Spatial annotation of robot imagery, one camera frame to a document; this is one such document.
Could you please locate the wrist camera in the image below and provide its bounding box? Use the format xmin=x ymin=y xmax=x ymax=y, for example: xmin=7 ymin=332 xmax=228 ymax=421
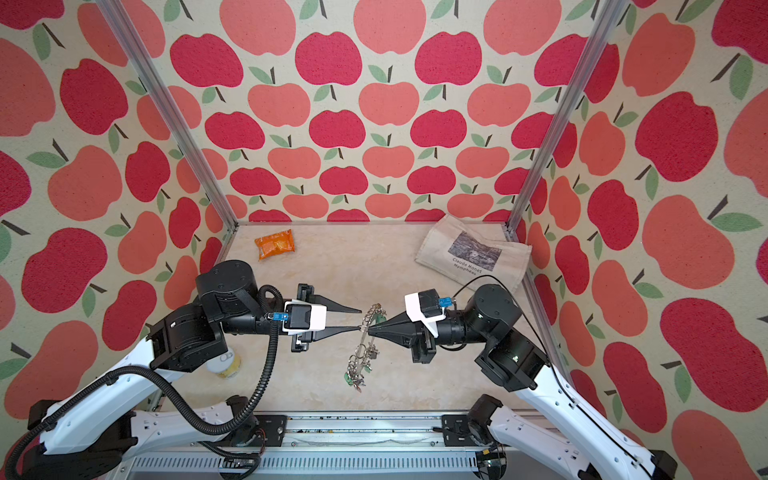
xmin=267 ymin=300 xmax=328 ymax=335
xmin=404 ymin=289 xmax=453 ymax=338

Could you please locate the front aluminium rail base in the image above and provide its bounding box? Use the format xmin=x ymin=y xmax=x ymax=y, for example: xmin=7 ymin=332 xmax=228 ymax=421
xmin=108 ymin=411 xmax=511 ymax=479

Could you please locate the metal ring plate with keyrings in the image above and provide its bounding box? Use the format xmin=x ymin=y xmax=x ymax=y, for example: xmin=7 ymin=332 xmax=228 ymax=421
xmin=344 ymin=303 xmax=387 ymax=393

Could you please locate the yellow white tin can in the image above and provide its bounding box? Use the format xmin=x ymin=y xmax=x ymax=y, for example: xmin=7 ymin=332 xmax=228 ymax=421
xmin=206 ymin=349 xmax=241 ymax=379

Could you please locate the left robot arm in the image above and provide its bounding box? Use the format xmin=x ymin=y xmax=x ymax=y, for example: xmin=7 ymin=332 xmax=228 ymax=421
xmin=4 ymin=260 xmax=350 ymax=479

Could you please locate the canvas Monet tote bag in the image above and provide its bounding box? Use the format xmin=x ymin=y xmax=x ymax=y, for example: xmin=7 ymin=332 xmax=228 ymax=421
xmin=415 ymin=215 xmax=532 ymax=291

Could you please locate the left aluminium frame post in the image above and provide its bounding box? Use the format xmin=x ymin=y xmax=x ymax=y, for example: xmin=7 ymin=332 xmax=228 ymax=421
xmin=96 ymin=0 xmax=239 ymax=234

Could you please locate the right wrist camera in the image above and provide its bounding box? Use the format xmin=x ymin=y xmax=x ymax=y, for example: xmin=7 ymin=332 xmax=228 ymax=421
xmin=404 ymin=289 xmax=453 ymax=338

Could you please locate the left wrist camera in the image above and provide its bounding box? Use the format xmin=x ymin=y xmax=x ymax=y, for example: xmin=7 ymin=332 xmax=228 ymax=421
xmin=267 ymin=300 xmax=328 ymax=335

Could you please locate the black corrugated cable conduit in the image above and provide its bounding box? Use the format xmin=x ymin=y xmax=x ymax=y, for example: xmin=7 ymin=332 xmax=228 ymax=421
xmin=0 ymin=284 xmax=283 ymax=480

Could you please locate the aluminium frame post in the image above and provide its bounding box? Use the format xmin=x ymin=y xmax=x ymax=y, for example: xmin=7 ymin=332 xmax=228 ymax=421
xmin=96 ymin=0 xmax=239 ymax=234
xmin=503 ymin=0 xmax=629 ymax=241

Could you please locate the orange snack packet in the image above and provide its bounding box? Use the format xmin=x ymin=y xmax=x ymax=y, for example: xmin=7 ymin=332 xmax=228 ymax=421
xmin=254 ymin=229 xmax=295 ymax=260

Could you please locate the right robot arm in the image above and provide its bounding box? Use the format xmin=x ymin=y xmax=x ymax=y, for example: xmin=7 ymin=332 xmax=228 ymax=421
xmin=368 ymin=284 xmax=678 ymax=479

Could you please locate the right aluminium frame post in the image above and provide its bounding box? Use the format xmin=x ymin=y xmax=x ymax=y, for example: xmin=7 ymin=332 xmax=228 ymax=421
xmin=503 ymin=0 xmax=629 ymax=241

